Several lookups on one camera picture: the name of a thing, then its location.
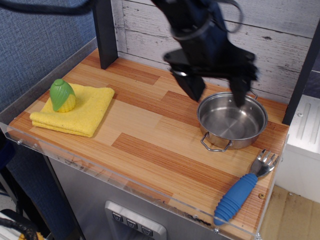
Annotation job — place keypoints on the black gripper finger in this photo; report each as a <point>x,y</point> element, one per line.
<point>192,85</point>
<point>239,86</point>

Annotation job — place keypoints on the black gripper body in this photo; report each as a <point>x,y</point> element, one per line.
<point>208,52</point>

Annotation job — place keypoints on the blue handled metal fork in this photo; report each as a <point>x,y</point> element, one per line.
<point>235,197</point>

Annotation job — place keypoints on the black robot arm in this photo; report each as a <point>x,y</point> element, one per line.
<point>198,26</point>

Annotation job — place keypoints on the folded yellow napkin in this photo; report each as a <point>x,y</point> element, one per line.
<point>83,120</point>

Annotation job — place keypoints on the stainless steel pot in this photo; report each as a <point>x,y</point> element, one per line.
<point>225,126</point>

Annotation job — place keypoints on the white block on right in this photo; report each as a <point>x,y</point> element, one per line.
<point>299,170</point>

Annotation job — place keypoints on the toy corn cob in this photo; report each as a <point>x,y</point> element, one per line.
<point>62,96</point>

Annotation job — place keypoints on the clear acrylic edge guard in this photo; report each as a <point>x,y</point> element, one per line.
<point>168,179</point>

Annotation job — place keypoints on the silver button control panel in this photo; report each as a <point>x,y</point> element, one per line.
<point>126,224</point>

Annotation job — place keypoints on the dark right vertical post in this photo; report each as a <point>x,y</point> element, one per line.
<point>308,82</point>

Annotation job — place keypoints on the dark vertical post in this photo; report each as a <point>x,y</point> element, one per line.
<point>105,33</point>
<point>308,82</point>

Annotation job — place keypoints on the dark left vertical post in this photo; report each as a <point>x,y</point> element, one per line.
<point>105,33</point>

